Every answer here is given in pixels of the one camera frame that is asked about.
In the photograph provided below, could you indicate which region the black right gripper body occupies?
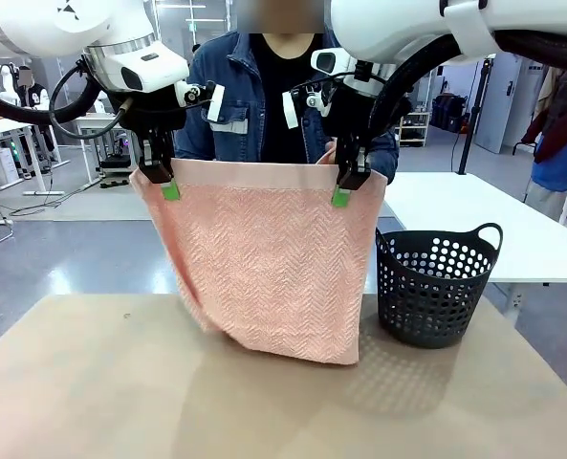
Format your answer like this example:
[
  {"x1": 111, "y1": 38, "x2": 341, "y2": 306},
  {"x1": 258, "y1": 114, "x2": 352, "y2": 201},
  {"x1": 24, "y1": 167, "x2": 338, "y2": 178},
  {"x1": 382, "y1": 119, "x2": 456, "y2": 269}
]
[{"x1": 321, "y1": 85, "x2": 400, "y2": 141}]

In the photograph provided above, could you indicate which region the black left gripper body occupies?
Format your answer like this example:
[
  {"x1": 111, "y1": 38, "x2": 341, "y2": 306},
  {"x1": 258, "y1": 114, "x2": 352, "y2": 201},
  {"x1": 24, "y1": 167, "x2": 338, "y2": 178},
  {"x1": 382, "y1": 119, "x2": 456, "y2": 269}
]
[{"x1": 105, "y1": 85, "x2": 188, "y2": 141}]

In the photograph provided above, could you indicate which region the pink herringbone towel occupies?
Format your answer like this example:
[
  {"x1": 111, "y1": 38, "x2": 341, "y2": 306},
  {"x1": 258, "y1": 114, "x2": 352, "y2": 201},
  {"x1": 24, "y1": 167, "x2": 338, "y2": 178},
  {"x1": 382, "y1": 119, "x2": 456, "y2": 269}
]
[{"x1": 128, "y1": 157, "x2": 388, "y2": 367}]

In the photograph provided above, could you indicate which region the black wheeled cart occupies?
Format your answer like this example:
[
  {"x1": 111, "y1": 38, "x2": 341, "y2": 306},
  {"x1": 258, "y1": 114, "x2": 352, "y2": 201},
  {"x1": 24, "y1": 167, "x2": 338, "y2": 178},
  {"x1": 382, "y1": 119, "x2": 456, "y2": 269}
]
[{"x1": 98, "y1": 138, "x2": 139, "y2": 188}]

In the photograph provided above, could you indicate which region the white shelf rack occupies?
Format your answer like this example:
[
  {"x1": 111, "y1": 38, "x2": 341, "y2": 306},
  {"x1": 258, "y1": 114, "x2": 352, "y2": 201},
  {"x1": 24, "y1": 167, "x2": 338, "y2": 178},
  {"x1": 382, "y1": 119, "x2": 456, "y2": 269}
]
[{"x1": 397, "y1": 112, "x2": 432, "y2": 148}]

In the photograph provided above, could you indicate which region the white desk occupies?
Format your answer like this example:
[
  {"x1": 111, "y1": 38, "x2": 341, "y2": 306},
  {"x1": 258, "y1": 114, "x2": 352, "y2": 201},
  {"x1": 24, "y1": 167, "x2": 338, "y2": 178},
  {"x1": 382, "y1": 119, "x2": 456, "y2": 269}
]
[
  {"x1": 75, "y1": 112, "x2": 139, "y2": 186},
  {"x1": 0, "y1": 117, "x2": 72, "y2": 197}
]

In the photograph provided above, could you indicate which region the person in denim jacket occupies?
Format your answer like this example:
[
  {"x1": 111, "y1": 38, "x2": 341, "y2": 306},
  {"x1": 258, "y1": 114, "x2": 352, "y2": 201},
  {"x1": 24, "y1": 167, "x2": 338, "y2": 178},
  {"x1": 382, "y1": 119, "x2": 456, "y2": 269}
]
[{"x1": 172, "y1": 0, "x2": 402, "y2": 187}]

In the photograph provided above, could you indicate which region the black suitcase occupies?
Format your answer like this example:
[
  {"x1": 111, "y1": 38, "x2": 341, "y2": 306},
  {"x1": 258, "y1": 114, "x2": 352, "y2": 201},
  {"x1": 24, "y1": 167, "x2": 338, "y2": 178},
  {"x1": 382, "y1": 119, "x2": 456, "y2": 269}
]
[{"x1": 430, "y1": 93, "x2": 470, "y2": 134}]

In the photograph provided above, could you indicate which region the large white table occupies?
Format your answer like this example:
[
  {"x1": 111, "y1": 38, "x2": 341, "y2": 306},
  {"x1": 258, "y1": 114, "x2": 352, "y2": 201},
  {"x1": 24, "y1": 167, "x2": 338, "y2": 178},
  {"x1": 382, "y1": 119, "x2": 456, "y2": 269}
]
[{"x1": 381, "y1": 171, "x2": 567, "y2": 331}]

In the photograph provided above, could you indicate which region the black tripod pole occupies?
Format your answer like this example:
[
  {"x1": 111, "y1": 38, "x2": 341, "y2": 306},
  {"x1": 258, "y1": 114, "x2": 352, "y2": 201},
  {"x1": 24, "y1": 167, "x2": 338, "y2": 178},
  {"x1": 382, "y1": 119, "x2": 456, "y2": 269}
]
[{"x1": 457, "y1": 55, "x2": 494, "y2": 177}]

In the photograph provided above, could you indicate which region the person in black white jacket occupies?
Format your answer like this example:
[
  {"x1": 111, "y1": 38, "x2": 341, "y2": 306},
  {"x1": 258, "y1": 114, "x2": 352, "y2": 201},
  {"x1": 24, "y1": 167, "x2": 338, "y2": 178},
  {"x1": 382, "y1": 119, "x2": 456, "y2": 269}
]
[{"x1": 14, "y1": 66, "x2": 57, "y2": 164}]

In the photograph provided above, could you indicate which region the grey cabinet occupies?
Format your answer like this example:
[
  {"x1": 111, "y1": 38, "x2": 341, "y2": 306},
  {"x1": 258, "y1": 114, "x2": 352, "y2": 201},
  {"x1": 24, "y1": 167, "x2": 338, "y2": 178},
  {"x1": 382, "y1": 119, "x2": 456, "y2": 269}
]
[{"x1": 473, "y1": 52, "x2": 550, "y2": 154}]

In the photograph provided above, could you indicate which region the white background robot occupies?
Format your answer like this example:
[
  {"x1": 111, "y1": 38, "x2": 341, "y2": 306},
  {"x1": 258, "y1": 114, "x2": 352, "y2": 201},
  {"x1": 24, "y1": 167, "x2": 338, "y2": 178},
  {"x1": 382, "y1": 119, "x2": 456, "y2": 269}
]
[{"x1": 0, "y1": 61, "x2": 19, "y2": 107}]

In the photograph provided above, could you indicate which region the black perforated plastic basket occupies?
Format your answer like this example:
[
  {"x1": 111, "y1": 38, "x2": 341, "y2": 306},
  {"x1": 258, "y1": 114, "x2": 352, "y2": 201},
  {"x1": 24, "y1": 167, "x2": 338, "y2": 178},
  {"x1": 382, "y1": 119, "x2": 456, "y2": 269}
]
[{"x1": 374, "y1": 222, "x2": 504, "y2": 349}]

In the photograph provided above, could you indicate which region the blue hanging cloth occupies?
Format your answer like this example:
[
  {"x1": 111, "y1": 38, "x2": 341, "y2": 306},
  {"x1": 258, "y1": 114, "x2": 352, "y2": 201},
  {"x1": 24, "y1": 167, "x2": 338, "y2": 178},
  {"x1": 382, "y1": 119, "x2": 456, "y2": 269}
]
[{"x1": 530, "y1": 141, "x2": 567, "y2": 193}]

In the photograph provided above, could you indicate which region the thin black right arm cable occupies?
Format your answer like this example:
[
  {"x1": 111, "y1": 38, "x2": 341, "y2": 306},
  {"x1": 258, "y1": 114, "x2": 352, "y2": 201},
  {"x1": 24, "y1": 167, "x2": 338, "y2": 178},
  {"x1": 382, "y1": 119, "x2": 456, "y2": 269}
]
[{"x1": 290, "y1": 71, "x2": 360, "y2": 104}]

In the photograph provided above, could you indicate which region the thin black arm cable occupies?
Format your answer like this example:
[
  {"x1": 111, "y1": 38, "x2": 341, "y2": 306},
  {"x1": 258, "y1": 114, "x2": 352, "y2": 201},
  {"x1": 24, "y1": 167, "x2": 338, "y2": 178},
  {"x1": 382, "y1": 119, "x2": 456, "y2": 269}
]
[
  {"x1": 290, "y1": 71, "x2": 360, "y2": 104},
  {"x1": 47, "y1": 57, "x2": 188, "y2": 142}
]

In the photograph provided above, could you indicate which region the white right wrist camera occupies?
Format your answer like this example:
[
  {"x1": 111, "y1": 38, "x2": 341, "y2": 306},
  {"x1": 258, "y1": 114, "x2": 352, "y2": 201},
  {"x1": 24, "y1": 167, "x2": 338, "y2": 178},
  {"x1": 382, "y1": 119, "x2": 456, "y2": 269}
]
[{"x1": 281, "y1": 85, "x2": 335, "y2": 130}]

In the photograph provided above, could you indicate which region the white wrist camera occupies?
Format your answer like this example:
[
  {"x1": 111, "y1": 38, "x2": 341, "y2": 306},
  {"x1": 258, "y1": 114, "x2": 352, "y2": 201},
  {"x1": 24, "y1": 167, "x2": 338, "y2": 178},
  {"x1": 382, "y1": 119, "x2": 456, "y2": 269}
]
[
  {"x1": 175, "y1": 79, "x2": 226, "y2": 123},
  {"x1": 281, "y1": 85, "x2": 335, "y2": 130}
]

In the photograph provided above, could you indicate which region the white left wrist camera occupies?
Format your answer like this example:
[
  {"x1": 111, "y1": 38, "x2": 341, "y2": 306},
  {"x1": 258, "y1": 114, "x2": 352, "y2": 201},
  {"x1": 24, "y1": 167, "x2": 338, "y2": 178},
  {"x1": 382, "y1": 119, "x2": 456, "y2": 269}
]
[{"x1": 175, "y1": 79, "x2": 226, "y2": 123}]

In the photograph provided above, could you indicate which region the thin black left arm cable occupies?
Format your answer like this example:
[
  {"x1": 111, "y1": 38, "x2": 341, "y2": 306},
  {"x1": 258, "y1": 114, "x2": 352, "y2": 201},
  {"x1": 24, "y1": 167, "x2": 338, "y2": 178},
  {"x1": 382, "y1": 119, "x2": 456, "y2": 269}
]
[{"x1": 47, "y1": 57, "x2": 188, "y2": 142}]

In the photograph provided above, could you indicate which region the black floor cable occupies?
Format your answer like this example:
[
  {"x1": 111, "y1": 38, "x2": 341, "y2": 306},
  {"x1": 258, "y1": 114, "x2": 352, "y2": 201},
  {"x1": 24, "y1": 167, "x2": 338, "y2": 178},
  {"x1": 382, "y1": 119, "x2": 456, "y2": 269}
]
[{"x1": 0, "y1": 179, "x2": 105, "y2": 219}]

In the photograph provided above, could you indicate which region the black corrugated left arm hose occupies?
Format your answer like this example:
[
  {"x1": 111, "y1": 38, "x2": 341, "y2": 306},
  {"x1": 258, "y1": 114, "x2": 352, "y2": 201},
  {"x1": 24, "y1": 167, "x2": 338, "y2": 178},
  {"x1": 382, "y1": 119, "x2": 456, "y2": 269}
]
[{"x1": 0, "y1": 56, "x2": 121, "y2": 128}]

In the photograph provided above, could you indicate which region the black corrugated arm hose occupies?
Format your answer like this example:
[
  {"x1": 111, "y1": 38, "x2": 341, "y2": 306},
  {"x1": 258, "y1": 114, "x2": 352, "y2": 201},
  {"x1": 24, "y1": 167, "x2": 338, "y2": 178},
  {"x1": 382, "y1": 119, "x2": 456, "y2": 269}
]
[
  {"x1": 366, "y1": 29, "x2": 567, "y2": 144},
  {"x1": 0, "y1": 56, "x2": 121, "y2": 128}
]

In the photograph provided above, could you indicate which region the white hose clamp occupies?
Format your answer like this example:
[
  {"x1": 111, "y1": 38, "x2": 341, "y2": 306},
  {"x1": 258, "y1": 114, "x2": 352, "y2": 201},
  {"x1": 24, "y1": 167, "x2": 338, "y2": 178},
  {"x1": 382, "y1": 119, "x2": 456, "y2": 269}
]
[{"x1": 439, "y1": 0, "x2": 498, "y2": 59}]

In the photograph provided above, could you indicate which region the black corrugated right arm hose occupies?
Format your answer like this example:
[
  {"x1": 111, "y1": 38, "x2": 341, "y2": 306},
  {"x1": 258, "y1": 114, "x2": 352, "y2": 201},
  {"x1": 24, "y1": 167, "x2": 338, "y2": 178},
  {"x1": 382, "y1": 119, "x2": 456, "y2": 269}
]
[{"x1": 366, "y1": 29, "x2": 567, "y2": 144}]

